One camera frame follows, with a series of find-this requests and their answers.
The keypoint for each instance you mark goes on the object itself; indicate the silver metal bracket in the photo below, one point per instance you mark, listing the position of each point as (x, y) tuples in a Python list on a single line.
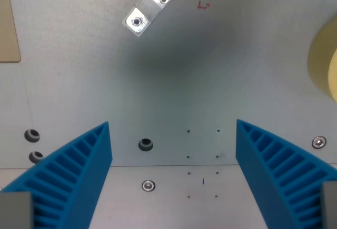
[(148, 8)]

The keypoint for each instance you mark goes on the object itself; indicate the silver socket head screw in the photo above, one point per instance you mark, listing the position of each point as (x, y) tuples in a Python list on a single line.
[(148, 185), (318, 142)]

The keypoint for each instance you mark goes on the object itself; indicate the tan wooden board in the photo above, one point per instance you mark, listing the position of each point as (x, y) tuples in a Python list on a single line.
[(8, 23)]

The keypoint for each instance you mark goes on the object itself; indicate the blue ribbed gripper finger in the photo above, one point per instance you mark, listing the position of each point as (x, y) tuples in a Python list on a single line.
[(76, 176), (273, 171)]

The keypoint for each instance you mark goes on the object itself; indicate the yellow tape roll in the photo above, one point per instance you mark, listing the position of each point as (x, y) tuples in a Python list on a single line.
[(324, 60)]

